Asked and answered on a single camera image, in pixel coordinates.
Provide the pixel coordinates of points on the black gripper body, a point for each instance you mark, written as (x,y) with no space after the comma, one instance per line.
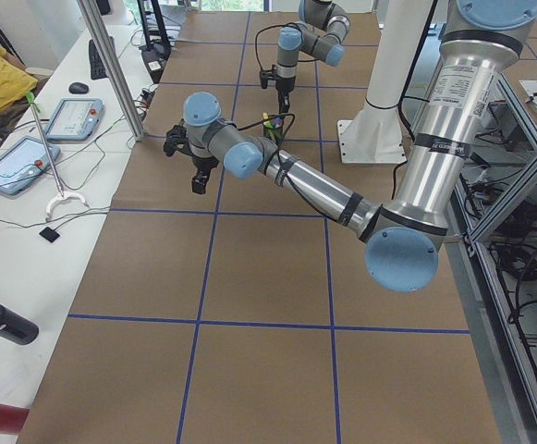
(201,165)
(285,86)

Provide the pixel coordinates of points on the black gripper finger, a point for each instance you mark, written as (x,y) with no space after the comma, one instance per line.
(286,102)
(205,176)
(198,183)
(281,103)

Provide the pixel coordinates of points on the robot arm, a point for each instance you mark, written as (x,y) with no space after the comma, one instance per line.
(404,235)
(320,32)

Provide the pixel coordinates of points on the black mesh pen cup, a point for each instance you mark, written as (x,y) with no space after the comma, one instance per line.
(274,134)

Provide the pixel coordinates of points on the black monitor stand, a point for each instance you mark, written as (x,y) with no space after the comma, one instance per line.
(154,54)

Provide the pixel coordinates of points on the far teach pendant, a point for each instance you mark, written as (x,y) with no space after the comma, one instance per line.
(74,120)

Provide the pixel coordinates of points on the teach pendant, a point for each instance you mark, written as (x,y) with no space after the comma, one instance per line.
(21,164)
(74,120)

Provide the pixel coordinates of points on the black keyboard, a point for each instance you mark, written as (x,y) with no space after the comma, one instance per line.
(97,67)

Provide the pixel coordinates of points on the black computer mouse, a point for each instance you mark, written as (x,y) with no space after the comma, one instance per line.
(78,88)

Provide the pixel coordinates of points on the brown paper table cover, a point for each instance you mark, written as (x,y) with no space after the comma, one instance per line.
(240,316)

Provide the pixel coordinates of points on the near teach pendant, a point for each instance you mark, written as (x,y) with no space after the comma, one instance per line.
(21,164)

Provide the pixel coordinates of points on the small black square pad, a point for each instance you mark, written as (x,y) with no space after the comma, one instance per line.
(49,234)

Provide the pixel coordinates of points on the black thermos bottle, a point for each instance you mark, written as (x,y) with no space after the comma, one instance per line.
(16,328)

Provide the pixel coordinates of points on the aluminium frame post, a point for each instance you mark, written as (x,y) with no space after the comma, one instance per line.
(95,24)

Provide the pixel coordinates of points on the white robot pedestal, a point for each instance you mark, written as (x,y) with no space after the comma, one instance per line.
(374,135)

